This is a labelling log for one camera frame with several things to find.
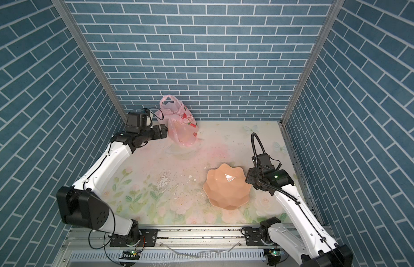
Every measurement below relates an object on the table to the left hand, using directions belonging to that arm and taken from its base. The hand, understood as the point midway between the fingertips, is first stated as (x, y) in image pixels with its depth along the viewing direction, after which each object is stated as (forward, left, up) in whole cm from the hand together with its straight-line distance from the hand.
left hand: (160, 128), depth 84 cm
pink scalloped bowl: (-21, -34, -24) cm, 47 cm away
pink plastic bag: (+12, -8, -13) cm, 20 cm away
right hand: (-22, -45, -10) cm, 51 cm away
